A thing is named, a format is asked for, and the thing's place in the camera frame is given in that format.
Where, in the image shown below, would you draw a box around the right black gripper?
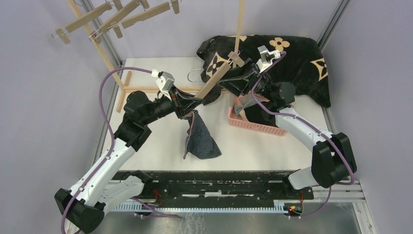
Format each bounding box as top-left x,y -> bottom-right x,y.
216,58 -> 274,102

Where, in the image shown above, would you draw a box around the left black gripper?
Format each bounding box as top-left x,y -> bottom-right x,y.
142,84 -> 204,125

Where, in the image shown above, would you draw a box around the beige clip hanger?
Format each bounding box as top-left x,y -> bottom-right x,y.
108,0 -> 182,38
89,0 -> 150,41
51,2 -> 112,44
194,50 -> 245,99

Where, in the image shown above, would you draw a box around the grey striped underwear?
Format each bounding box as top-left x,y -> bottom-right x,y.
233,94 -> 257,117

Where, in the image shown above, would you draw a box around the navy striped boxer shorts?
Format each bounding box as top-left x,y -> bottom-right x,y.
183,110 -> 222,160

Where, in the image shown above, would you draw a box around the black underwear beige waistband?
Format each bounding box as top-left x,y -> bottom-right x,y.
244,104 -> 277,127

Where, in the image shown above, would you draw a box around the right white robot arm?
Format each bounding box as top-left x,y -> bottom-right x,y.
217,58 -> 357,199

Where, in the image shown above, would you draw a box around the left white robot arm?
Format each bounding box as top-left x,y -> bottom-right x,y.
55,86 -> 202,234

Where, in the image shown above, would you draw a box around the empty beige clip hanger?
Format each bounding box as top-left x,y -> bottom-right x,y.
51,2 -> 112,44

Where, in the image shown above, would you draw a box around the pink plastic basket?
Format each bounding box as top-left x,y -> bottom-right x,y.
227,97 -> 287,137

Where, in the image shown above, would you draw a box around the black floral blanket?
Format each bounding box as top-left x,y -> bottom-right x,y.
196,35 -> 331,108

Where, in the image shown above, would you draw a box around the wooden clothes rack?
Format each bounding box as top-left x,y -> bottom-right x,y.
67,0 -> 245,113

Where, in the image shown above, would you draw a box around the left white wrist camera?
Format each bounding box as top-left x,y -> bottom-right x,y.
151,69 -> 175,100

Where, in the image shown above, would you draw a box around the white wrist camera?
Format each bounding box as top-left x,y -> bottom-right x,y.
151,69 -> 175,100
256,45 -> 281,74

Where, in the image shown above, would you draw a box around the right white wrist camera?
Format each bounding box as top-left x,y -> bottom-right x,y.
256,45 -> 281,74

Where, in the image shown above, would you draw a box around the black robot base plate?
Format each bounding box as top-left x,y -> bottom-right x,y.
136,171 -> 314,213

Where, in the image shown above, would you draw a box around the aluminium frame rail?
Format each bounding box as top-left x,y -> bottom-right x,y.
318,0 -> 351,50

